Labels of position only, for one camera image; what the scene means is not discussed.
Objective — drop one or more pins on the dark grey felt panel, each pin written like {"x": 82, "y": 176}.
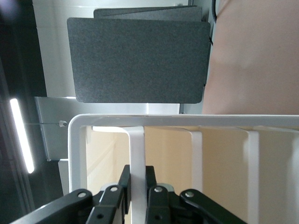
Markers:
{"x": 149, "y": 12}
{"x": 140, "y": 60}

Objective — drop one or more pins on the white drawer cabinet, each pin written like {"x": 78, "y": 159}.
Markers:
{"x": 163, "y": 120}

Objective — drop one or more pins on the long white ceiling light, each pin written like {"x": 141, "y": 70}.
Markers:
{"x": 22, "y": 135}

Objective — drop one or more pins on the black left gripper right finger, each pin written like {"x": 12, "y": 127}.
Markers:
{"x": 158, "y": 207}

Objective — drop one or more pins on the cream drawer with white lip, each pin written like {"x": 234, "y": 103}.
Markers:
{"x": 278, "y": 175}

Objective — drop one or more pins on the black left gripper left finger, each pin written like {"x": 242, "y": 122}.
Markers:
{"x": 109, "y": 205}

